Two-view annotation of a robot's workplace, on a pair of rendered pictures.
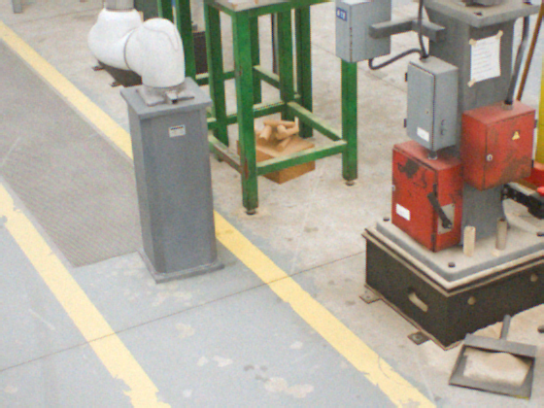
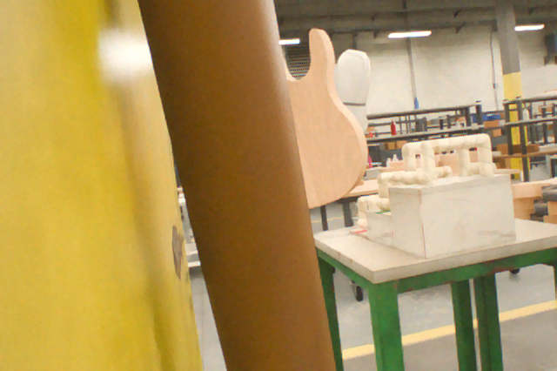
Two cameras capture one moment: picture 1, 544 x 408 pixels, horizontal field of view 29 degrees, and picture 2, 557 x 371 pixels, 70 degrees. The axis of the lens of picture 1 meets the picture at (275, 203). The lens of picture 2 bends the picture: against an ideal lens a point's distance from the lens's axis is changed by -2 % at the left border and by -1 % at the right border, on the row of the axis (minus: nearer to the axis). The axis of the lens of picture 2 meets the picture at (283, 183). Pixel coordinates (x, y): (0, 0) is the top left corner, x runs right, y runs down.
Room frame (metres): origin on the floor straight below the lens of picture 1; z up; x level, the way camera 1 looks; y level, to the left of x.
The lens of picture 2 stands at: (4.30, -1.30, 1.20)
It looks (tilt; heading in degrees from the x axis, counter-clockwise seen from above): 3 degrees down; 107
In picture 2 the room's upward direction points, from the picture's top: 7 degrees counter-clockwise
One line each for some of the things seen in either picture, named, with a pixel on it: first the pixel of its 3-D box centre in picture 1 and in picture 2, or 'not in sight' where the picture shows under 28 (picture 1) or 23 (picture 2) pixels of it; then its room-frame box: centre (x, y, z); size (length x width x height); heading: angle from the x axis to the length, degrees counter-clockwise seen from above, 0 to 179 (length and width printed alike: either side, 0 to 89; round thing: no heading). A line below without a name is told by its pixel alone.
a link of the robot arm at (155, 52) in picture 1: (158, 51); not in sight; (3.62, 0.39, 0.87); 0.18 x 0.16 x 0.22; 54
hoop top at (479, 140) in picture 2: not in sight; (455, 143); (4.43, -0.22, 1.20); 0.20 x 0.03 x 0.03; 31
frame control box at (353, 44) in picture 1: (381, 39); not in sight; (3.28, -0.37, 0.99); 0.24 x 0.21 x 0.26; 28
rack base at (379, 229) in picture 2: not in sight; (419, 221); (4.33, -0.05, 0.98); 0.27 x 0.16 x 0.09; 32
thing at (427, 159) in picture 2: not in sight; (428, 166); (4.36, -0.26, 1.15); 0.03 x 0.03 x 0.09
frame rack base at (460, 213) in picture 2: not in sight; (450, 212); (4.41, -0.18, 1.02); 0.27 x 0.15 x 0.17; 32
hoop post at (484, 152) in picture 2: not in sight; (485, 158); (4.51, -0.18, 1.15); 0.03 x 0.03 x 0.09
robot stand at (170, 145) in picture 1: (173, 181); not in sight; (3.62, 0.38, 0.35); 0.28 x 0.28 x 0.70; 20
